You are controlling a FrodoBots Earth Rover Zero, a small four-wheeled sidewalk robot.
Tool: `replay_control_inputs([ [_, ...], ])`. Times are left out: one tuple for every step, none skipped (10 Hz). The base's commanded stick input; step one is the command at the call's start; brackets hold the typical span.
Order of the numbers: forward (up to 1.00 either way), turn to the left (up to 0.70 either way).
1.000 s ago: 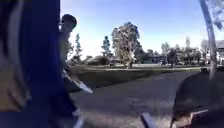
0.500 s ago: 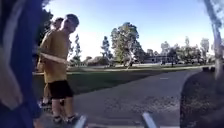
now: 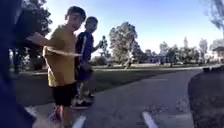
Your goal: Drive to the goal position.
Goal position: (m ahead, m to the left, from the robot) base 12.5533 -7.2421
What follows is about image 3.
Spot grass field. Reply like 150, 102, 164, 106
14, 63, 224, 107

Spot small tree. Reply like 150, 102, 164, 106
97, 34, 112, 62

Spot tall leafy tree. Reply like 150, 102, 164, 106
108, 21, 145, 70

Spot person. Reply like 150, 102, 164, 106
73, 15, 104, 110
0, 0, 37, 128
26, 5, 88, 128

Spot grey concrete path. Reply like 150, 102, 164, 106
24, 68, 208, 128

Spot building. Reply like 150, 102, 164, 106
146, 53, 175, 65

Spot robot's own part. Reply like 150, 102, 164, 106
141, 111, 159, 128

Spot row of trees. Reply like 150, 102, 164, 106
143, 36, 224, 66

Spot large dark tree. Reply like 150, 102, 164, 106
12, 0, 53, 73

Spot dark mulch bed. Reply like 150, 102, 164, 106
187, 65, 224, 128

